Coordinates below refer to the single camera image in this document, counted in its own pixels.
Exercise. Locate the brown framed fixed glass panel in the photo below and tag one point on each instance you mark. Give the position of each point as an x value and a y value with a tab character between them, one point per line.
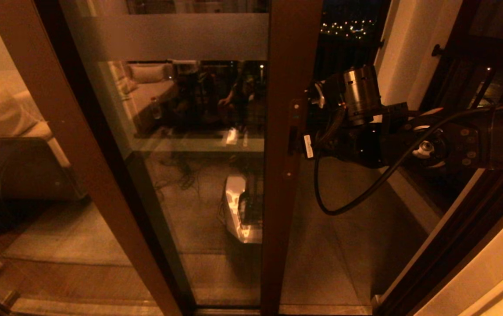
80	131

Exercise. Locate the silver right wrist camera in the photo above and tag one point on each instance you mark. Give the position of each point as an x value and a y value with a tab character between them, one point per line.
326	94

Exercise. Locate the dark brown door jamb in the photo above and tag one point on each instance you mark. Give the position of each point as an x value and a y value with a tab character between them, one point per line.
475	228

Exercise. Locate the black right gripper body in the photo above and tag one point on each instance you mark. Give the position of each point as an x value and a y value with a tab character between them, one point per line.
352	147

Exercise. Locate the black window guard railing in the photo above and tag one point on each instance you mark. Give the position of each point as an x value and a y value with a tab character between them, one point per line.
475	48
347	48

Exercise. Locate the brown framed sliding glass door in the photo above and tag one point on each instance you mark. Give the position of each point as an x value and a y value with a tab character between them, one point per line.
293	52

